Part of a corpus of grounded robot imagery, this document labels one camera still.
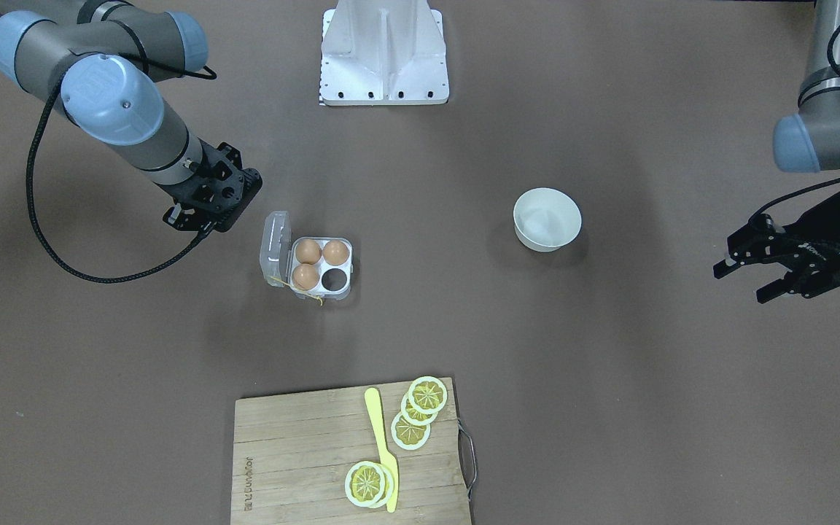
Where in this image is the lemon slice near knife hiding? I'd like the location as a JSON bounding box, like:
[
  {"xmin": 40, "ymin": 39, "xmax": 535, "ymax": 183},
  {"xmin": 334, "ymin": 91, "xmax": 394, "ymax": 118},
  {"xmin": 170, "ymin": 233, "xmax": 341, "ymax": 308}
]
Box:
[{"xmin": 343, "ymin": 461, "xmax": 394, "ymax": 508}]

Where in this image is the white bowl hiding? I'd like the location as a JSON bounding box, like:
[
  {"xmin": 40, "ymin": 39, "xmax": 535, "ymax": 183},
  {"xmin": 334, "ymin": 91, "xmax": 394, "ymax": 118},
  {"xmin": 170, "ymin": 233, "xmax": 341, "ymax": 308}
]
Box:
[{"xmin": 513, "ymin": 188, "xmax": 583, "ymax": 253}]

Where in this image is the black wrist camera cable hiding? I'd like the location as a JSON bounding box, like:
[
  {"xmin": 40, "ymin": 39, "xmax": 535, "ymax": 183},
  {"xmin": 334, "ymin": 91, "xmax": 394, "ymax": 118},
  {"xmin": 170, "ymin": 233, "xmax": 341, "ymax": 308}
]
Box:
[{"xmin": 747, "ymin": 164, "xmax": 840, "ymax": 234}]

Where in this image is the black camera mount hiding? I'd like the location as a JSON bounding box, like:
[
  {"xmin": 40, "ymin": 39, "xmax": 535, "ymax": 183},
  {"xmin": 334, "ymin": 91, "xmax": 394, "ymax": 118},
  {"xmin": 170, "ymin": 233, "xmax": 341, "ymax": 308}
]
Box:
[{"xmin": 161, "ymin": 141, "xmax": 263, "ymax": 237}]

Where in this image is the brown egg in box front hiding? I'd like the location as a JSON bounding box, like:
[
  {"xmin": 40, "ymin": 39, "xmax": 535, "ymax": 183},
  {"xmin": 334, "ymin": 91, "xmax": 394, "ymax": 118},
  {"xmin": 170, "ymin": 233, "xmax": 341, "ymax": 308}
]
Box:
[{"xmin": 295, "ymin": 237, "xmax": 322, "ymax": 265}]

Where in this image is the yellow plastic knife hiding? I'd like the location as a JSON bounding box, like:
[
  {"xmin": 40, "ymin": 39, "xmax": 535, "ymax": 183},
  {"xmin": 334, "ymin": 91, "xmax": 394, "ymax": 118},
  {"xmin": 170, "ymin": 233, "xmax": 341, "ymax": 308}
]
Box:
[{"xmin": 364, "ymin": 386, "xmax": 400, "ymax": 514}]

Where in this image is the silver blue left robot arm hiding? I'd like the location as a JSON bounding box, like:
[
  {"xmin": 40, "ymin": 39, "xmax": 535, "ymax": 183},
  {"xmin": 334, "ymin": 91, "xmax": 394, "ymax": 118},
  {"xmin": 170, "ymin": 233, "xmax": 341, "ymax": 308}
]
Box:
[{"xmin": 713, "ymin": 1, "xmax": 840, "ymax": 303}]

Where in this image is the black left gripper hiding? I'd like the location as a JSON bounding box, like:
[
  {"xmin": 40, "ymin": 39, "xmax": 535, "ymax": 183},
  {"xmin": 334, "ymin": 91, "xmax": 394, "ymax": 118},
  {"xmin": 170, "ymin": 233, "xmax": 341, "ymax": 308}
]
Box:
[{"xmin": 713, "ymin": 214, "xmax": 840, "ymax": 303}]

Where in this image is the lemon slice front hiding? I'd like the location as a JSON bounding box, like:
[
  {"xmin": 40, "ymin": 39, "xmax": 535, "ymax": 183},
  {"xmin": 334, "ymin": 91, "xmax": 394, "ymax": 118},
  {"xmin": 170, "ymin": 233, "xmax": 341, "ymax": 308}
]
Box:
[{"xmin": 406, "ymin": 376, "xmax": 448, "ymax": 416}]

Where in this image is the lemon slice middle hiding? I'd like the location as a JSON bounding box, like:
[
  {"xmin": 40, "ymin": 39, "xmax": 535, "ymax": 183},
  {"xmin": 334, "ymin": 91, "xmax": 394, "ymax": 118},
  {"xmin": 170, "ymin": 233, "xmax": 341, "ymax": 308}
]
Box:
[{"xmin": 391, "ymin": 412, "xmax": 431, "ymax": 451}]

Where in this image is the white mounting plate bottom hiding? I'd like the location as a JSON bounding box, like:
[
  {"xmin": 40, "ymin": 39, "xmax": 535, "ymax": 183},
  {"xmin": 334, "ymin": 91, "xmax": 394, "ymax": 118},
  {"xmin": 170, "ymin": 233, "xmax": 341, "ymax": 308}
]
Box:
[{"xmin": 318, "ymin": 1, "xmax": 451, "ymax": 106}]

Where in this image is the clear plastic egg box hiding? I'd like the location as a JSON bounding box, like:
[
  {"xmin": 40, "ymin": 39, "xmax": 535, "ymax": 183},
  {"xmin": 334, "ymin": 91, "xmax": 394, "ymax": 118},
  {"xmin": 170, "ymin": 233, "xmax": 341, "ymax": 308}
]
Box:
[{"xmin": 259, "ymin": 211, "xmax": 354, "ymax": 303}]

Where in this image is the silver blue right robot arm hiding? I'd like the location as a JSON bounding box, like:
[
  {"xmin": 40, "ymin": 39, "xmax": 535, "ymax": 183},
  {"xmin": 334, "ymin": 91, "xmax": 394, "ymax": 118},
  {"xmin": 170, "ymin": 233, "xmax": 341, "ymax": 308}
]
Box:
[{"xmin": 0, "ymin": 1, "xmax": 208, "ymax": 186}]

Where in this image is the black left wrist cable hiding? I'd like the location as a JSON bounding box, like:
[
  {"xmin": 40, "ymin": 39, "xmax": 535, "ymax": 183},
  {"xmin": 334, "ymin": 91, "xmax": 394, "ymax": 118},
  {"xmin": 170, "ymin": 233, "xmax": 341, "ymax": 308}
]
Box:
[{"xmin": 25, "ymin": 44, "xmax": 218, "ymax": 284}]

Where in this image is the wooden cutting board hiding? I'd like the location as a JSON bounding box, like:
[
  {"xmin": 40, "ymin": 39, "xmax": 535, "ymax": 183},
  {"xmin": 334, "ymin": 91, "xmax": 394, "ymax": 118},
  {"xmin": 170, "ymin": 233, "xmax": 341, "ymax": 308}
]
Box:
[{"xmin": 230, "ymin": 386, "xmax": 476, "ymax": 524}]

